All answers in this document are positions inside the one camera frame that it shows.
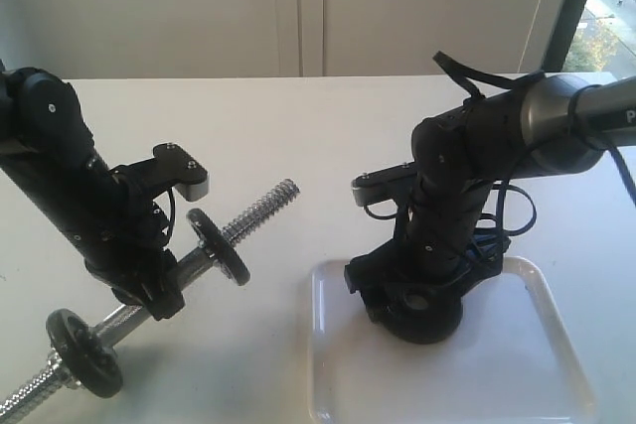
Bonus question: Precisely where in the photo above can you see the black left camera cable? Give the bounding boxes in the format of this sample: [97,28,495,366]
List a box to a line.
[158,185,179,251]

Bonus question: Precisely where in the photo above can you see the white cabinet doors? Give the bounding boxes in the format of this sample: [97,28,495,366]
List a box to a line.
[6,0,564,78]

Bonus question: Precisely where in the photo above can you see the black weight plate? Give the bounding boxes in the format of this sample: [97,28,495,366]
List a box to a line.
[186,209,250,286]
[360,287,463,345]
[46,309,123,398]

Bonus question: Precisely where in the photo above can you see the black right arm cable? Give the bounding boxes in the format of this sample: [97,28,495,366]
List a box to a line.
[466,180,538,266]

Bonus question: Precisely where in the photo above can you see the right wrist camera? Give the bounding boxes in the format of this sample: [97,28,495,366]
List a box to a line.
[351,162,417,207]

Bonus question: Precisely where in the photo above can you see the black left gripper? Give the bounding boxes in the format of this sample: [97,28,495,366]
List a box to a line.
[84,170,185,321]

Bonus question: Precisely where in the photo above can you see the chrome threaded dumbbell bar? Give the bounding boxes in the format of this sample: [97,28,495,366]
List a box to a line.
[1,179,300,423]

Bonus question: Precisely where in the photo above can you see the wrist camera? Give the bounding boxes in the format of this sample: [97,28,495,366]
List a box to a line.
[351,162,417,207]
[111,143,210,203]

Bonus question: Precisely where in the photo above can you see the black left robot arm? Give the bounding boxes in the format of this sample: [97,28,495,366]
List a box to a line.
[1,68,185,320]

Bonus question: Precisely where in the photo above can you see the white plastic tray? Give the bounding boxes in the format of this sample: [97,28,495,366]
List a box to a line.
[305,257,600,423]

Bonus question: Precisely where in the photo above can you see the chrome spinlock collar nut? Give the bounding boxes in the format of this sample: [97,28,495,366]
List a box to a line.
[54,361,83,390]

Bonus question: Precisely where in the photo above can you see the dark window frame post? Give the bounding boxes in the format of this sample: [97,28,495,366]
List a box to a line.
[541,0,586,72]

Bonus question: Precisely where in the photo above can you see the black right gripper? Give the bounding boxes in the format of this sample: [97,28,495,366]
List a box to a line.
[344,161,498,294]

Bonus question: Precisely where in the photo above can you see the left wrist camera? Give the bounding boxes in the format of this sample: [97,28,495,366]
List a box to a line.
[111,143,210,203]

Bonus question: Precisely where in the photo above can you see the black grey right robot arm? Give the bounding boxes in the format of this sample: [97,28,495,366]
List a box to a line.
[345,73,635,295]

